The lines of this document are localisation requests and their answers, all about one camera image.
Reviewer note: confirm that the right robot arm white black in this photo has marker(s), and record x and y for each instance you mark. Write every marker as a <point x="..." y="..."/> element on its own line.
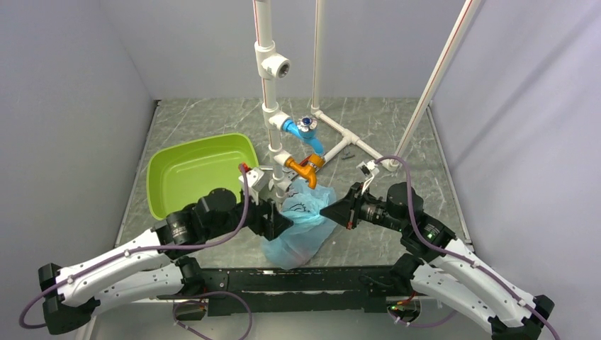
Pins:
<point x="439" y="264"/>

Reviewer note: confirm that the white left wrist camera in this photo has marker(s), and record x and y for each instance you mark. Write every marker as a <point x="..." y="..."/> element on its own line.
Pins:
<point x="256" y="180"/>

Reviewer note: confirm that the white floor pipe frame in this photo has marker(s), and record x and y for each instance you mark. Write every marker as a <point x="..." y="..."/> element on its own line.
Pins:
<point x="348" y="138"/>

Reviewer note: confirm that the blue printed plastic bag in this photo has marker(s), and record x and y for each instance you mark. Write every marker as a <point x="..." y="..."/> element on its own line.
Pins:
<point x="299" y="243"/>

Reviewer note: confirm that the orange plastic faucet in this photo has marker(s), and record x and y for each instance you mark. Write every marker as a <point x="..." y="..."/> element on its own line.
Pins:
<point x="307" y="169"/>

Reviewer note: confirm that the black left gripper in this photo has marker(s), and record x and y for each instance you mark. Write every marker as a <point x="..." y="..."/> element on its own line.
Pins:
<point x="268" y="227"/>

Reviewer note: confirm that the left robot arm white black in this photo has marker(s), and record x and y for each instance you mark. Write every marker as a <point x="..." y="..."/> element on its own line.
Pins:
<point x="157" y="263"/>

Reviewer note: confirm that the thin white rear pipe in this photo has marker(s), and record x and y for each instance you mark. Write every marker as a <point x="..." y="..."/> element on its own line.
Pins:
<point x="317" y="55"/>

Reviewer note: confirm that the green plastic basin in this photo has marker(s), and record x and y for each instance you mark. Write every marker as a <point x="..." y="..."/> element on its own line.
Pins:
<point x="181" y="174"/>

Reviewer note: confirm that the white slanted pipe red stripe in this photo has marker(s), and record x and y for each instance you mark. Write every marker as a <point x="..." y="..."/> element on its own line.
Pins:
<point x="456" y="36"/>

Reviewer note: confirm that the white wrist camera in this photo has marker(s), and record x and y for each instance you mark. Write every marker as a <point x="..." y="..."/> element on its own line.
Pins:
<point x="370" y="170"/>
<point x="256" y="180"/>

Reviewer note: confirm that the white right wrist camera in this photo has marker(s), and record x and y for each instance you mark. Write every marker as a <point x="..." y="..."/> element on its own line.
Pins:
<point x="370" y="170"/>

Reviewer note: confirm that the small grey clip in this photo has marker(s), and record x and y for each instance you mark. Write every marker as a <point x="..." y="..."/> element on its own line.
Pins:
<point x="347" y="154"/>

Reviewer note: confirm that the blue plastic faucet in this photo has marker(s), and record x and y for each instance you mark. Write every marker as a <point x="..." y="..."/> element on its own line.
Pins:
<point x="305" y="129"/>

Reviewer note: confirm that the white vertical pipe with fittings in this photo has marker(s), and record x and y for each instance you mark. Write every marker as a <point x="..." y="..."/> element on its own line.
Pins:
<point x="270" y="67"/>

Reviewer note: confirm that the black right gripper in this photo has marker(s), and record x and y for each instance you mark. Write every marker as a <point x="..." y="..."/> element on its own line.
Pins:
<point x="346" y="210"/>

